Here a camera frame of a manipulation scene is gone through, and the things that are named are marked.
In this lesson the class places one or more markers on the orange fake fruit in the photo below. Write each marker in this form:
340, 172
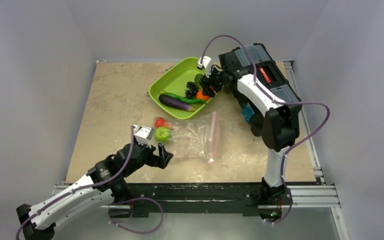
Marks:
201, 96

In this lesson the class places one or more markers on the dark fake grape bunch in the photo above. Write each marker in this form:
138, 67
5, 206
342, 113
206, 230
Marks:
191, 90

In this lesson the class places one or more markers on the orange green fake mango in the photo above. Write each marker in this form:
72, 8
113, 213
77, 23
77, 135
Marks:
198, 79

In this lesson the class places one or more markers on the clear zip top bag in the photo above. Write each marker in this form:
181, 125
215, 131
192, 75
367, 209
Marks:
195, 138

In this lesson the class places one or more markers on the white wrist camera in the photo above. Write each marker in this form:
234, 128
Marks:
143, 135
205, 63

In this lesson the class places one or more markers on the purple fake eggplant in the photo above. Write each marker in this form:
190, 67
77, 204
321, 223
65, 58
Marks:
175, 103

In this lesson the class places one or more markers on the green plastic tray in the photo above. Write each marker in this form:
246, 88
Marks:
174, 81

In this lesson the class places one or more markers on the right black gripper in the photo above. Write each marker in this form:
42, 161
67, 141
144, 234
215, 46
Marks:
210, 82

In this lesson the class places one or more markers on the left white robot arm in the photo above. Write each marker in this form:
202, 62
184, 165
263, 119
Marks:
103, 184

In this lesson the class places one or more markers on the red fake tomato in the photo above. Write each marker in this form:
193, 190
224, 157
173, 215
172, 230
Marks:
161, 122

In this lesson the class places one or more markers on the green fake fruit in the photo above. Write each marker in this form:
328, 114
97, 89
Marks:
162, 134

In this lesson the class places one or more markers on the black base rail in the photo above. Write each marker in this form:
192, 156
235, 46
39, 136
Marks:
249, 199

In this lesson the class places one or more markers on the black Delixi toolbox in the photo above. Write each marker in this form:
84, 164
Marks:
239, 64

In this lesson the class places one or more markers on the green fake bean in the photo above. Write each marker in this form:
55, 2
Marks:
184, 99

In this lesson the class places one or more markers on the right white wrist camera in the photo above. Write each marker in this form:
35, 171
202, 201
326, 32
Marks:
205, 63

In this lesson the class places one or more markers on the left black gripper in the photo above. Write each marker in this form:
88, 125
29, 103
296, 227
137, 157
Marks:
160, 161

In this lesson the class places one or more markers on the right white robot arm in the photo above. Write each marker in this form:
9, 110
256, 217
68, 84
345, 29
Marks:
268, 104

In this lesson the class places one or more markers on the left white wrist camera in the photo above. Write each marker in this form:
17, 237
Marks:
143, 135

